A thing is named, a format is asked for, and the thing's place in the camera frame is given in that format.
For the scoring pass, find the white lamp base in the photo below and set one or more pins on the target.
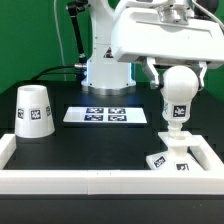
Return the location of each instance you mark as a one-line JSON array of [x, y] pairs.
[[176, 157]]

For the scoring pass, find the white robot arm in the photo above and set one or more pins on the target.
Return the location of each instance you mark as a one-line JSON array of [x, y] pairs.
[[106, 75]]

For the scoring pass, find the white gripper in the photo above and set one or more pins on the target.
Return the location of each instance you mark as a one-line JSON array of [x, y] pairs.
[[138, 33]]

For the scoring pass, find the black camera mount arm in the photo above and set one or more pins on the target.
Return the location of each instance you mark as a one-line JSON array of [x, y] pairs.
[[74, 8]]

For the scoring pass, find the white U-shaped frame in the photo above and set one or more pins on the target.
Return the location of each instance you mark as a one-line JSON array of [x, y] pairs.
[[210, 180]]

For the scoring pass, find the white lamp shade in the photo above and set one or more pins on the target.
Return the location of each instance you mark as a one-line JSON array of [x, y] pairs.
[[33, 117]]

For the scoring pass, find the white marker plate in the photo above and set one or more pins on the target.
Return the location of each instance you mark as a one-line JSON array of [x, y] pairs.
[[128, 115]]

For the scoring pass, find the white lamp bulb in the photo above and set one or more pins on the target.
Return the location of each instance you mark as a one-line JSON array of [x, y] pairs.
[[180, 86]]

